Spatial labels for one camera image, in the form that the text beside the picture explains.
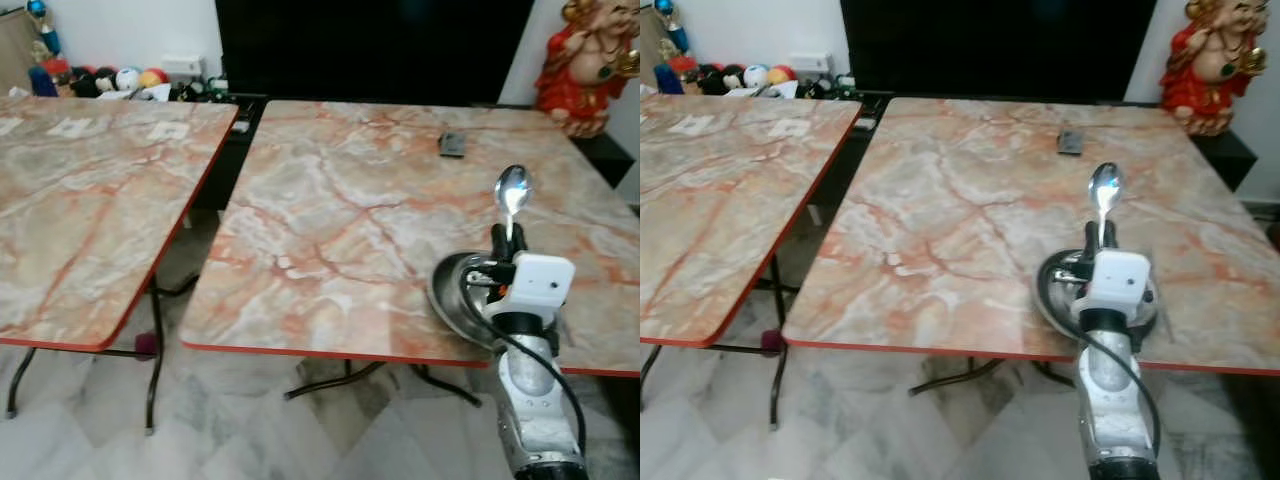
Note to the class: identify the red and yellow toy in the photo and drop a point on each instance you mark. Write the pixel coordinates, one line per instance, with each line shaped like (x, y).
(154, 77)
(781, 74)

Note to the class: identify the shiny steel spoon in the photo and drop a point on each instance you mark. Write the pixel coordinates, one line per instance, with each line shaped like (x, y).
(513, 188)
(1105, 186)

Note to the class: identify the blue toy figure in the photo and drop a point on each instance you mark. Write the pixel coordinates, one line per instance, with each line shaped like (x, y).
(44, 55)
(674, 35)

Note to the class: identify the small dark flat box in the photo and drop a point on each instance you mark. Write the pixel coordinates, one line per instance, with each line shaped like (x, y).
(1071, 143)
(453, 145)

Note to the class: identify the large black television screen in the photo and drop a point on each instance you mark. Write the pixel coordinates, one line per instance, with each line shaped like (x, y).
(1000, 45)
(370, 45)

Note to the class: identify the black metal table legs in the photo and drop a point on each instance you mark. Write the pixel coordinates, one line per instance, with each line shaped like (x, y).
(777, 370)
(153, 380)
(950, 376)
(330, 380)

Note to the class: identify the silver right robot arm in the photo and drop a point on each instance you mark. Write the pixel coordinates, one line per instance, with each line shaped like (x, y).
(530, 390)
(1110, 390)

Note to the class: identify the white wall socket box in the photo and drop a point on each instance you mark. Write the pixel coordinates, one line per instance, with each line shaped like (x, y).
(181, 66)
(810, 62)

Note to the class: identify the white paper sticker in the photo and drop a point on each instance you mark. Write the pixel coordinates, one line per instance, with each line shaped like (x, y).
(698, 124)

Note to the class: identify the round steel bowl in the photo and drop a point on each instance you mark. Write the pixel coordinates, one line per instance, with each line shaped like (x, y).
(1055, 295)
(455, 290)

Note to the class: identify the red and gold statue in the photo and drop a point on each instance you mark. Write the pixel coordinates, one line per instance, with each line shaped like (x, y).
(580, 70)
(1205, 70)

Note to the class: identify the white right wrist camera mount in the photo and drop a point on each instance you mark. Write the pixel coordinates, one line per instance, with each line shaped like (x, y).
(1120, 280)
(540, 282)

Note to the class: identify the low black television cabinet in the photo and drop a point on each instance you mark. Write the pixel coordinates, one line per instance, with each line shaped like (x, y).
(225, 170)

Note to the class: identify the white round toy head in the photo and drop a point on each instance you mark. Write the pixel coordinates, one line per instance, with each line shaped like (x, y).
(756, 76)
(128, 79)

